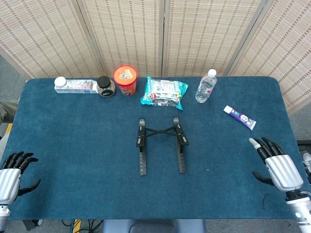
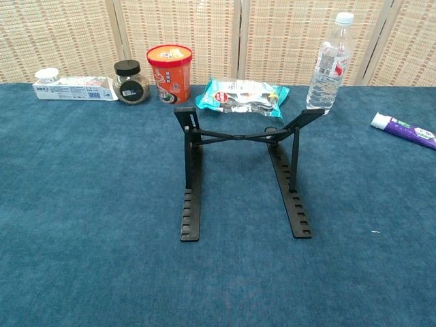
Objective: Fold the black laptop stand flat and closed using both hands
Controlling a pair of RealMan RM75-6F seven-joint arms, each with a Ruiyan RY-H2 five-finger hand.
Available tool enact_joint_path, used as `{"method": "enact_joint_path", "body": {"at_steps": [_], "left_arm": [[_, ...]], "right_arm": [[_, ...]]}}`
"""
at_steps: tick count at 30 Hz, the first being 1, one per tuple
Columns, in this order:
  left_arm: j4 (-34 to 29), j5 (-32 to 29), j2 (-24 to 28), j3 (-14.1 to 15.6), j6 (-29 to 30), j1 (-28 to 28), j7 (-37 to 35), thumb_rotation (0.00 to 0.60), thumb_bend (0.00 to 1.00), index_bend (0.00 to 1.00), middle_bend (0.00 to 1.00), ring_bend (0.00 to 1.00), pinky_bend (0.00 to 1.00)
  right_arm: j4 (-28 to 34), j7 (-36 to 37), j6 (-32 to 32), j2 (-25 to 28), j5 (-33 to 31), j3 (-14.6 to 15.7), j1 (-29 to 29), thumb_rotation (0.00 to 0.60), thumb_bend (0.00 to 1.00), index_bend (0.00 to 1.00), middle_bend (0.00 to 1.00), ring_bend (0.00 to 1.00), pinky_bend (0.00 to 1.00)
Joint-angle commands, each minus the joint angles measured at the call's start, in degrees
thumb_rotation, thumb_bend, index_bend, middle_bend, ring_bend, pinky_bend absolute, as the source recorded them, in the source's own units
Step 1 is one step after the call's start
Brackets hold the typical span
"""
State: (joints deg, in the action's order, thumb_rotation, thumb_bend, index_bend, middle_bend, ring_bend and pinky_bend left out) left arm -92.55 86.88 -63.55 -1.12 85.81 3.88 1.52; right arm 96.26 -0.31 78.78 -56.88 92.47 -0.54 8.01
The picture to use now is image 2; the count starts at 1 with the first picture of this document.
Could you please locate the black folding laptop stand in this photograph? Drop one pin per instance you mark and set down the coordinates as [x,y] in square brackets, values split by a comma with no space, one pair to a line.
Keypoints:
[189,160]

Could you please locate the teal snack bag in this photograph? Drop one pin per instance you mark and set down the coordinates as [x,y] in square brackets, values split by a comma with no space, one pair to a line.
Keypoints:
[238,95]

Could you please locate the white milk carton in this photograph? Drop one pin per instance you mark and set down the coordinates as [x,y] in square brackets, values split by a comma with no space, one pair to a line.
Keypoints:
[78,90]

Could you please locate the blue felt table cover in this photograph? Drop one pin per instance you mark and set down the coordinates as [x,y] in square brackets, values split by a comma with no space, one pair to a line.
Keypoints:
[102,272]

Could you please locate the glass jar with black lid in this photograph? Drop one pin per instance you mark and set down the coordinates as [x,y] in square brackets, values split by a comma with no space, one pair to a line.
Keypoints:
[131,88]

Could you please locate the bamboo folding screen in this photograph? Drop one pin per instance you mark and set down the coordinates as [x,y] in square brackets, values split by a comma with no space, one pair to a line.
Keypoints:
[68,34]

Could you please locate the red instant noodle cup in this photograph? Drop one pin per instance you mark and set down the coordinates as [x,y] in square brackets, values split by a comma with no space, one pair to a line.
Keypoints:
[170,68]

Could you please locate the clear plastic water bottle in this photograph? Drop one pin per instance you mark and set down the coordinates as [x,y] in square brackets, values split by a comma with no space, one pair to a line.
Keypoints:
[327,75]

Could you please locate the purple toothpaste tube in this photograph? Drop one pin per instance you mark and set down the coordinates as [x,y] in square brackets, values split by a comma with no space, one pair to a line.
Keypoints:
[405,131]

